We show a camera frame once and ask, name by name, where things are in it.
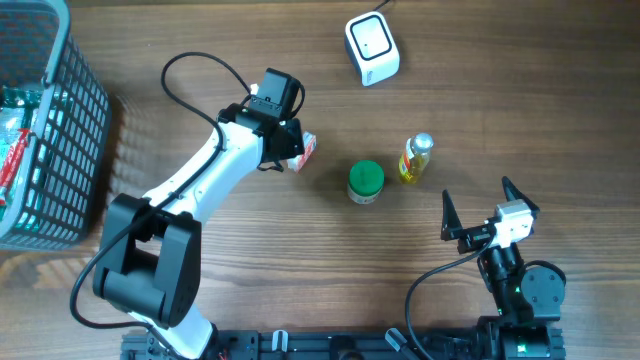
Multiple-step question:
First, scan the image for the yellow oil bottle silver cap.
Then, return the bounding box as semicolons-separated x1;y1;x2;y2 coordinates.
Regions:
398;133;434;184

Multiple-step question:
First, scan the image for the green lid jar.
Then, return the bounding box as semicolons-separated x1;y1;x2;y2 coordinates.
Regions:
347;160;385;205

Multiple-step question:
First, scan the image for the red white candy stick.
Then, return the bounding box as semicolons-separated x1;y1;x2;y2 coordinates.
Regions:
1;128;30;206

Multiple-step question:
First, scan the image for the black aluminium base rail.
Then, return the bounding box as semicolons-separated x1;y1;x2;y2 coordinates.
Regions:
119;327;568;360

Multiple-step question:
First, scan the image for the black camera cable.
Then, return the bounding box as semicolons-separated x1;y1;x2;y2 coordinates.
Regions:
403;238;494;360
68;51;307;360

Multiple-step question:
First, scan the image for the orange white small box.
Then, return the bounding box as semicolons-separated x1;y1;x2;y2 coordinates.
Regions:
287;131;317;173

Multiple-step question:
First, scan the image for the black left camera cable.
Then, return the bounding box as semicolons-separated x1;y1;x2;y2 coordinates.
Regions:
68;51;307;360

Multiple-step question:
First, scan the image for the black right camera cable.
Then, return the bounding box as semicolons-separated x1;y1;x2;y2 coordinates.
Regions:
403;238;494;360

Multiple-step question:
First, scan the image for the dark mesh shopping basket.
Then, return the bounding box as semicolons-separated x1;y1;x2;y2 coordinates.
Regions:
1;0;111;251

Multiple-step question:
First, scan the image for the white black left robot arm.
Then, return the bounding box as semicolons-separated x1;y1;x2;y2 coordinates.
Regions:
92;104;304;359

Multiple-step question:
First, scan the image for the green wipes packet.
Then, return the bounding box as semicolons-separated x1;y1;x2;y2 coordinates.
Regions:
1;85;43;218

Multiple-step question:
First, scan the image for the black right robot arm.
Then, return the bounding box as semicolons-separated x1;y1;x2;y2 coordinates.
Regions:
441;177;567;359

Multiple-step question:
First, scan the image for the white barcode scanner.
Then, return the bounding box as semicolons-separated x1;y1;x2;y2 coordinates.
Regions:
344;11;400;87

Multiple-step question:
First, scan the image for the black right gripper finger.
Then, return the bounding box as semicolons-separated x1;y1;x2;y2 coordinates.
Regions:
442;189;462;231
501;176;540;218

